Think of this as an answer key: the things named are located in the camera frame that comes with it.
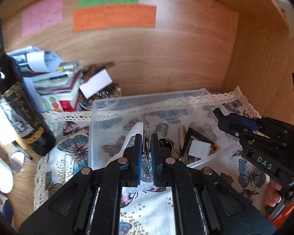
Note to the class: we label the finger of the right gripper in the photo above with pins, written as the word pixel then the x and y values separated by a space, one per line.
pixel 226 124
pixel 244 121

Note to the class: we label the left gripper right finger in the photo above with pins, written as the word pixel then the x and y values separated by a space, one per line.
pixel 159 167

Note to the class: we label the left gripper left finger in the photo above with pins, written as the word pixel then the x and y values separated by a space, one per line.
pixel 131 176

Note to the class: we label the silver keys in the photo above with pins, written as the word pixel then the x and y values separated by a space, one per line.
pixel 146 165

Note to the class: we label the white power plug adapter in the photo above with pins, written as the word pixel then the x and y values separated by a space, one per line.
pixel 199 149

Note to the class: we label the person's right hand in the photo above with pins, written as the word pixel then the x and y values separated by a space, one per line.
pixel 272 196

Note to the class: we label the clear plastic storage box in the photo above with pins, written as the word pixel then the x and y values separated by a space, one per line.
pixel 163 114

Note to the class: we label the butterfly print lace cloth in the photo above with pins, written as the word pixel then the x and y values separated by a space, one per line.
pixel 145 209

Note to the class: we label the small white box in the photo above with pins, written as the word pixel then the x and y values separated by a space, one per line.
pixel 95 84

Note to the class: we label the small round mirror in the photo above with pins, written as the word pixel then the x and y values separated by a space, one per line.
pixel 17 161

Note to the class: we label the dark wine bottle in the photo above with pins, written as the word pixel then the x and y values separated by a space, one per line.
pixel 19 107

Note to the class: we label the stack of papers and booklets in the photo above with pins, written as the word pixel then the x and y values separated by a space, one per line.
pixel 51 81

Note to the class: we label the white bottle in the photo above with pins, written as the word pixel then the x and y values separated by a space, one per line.
pixel 6 137

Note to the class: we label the orange sticky note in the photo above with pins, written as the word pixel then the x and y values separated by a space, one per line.
pixel 114 16

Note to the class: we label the green sticky note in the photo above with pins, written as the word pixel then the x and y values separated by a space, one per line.
pixel 89 3

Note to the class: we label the pink sticky note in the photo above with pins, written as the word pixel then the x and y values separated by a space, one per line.
pixel 41 15

